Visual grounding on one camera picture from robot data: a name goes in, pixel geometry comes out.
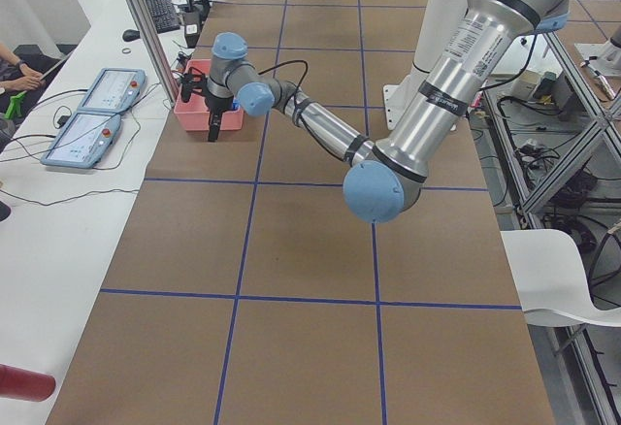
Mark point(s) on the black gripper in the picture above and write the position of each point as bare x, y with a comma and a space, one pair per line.
213, 105

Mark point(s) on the black keyboard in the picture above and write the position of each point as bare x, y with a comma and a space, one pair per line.
163, 15

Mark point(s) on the white chair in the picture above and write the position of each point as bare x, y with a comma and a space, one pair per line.
550, 280

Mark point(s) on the upper teach pendant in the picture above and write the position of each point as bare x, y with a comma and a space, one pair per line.
113, 91

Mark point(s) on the pink plastic box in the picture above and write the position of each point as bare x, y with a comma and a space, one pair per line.
194, 114

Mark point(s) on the teach pendant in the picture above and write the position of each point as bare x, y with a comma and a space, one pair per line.
113, 91
83, 140

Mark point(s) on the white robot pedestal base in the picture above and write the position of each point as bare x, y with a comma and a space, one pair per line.
422, 56

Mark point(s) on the black computer mouse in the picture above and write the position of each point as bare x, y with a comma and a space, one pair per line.
130, 35

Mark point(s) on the aluminium frame post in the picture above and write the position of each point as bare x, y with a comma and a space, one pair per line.
140, 13

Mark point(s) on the red bottle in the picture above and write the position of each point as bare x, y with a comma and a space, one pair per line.
20, 384

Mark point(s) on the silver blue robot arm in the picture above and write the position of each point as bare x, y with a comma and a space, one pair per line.
464, 41

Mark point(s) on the lower teach pendant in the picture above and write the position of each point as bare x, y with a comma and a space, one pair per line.
83, 140

